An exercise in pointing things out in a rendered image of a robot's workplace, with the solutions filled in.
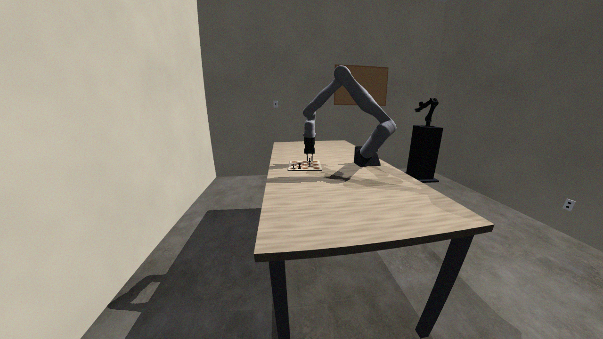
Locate brown and cream chessboard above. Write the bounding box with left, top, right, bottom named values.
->
left=288, top=161, right=322, bottom=171

